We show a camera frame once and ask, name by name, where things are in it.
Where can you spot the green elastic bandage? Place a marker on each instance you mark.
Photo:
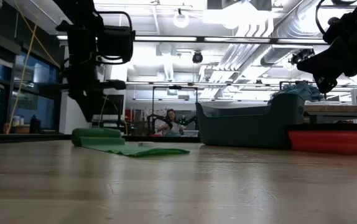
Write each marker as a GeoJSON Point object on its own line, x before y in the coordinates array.
{"type": "Point", "coordinates": [104, 137]}

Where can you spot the small white block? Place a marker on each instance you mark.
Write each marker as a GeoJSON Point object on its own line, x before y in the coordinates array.
{"type": "Point", "coordinates": [145, 144]}

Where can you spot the background black robot arm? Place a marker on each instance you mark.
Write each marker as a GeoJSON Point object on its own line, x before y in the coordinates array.
{"type": "Point", "coordinates": [156, 118]}
{"type": "Point", "coordinates": [191, 119]}

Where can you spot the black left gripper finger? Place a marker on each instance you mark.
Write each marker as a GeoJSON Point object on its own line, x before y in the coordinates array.
{"type": "Point", "coordinates": [92, 109]}

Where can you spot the orange container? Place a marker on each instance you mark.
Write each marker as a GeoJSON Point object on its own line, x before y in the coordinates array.
{"type": "Point", "coordinates": [21, 129]}

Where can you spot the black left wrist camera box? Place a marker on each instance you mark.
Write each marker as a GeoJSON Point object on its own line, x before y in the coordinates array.
{"type": "Point", "coordinates": [116, 43]}

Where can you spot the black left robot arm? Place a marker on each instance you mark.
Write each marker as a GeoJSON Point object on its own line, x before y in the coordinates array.
{"type": "Point", "coordinates": [80, 31]}

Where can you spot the black ceiling camera cluster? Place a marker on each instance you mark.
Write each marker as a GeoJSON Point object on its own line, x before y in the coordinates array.
{"type": "Point", "coordinates": [301, 56]}

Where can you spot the blue cloth pile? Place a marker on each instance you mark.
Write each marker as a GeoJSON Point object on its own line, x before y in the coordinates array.
{"type": "Point", "coordinates": [303, 90]}

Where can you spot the black table edge rail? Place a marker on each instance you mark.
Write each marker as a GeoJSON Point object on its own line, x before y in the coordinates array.
{"type": "Point", "coordinates": [26, 137]}

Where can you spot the black bottle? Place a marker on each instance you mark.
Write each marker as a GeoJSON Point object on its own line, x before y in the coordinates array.
{"type": "Point", "coordinates": [35, 124]}

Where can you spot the silver ventilation duct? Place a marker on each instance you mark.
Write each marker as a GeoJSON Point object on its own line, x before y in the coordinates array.
{"type": "Point", "coordinates": [296, 28]}

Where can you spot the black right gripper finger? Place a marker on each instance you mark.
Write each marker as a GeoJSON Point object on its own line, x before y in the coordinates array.
{"type": "Point", "coordinates": [326, 84]}

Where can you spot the wooden workbench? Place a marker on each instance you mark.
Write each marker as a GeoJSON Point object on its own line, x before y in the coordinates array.
{"type": "Point", "coordinates": [340, 109]}

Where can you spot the long ceiling light strip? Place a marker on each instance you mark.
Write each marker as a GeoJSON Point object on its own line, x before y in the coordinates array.
{"type": "Point", "coordinates": [166, 39]}

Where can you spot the red basin with black rim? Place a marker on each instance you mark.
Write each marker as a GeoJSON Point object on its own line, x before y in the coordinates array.
{"type": "Point", "coordinates": [331, 141]}

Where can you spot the black metal frame stand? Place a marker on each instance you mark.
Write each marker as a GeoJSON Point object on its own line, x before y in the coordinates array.
{"type": "Point", "coordinates": [153, 109]}

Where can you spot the white bottle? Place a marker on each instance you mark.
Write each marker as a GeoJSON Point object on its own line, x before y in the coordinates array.
{"type": "Point", "coordinates": [22, 120]}
{"type": "Point", "coordinates": [15, 121]}

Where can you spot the person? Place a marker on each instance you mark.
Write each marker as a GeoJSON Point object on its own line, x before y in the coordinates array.
{"type": "Point", "coordinates": [170, 126]}

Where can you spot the black monitor on stand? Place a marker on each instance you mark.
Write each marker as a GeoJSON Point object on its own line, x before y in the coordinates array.
{"type": "Point", "coordinates": [116, 105]}

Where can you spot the white tub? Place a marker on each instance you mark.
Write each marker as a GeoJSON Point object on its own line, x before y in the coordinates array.
{"type": "Point", "coordinates": [191, 133]}

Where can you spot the dark green plastic bin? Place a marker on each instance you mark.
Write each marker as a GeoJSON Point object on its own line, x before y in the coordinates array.
{"type": "Point", "coordinates": [243, 130]}

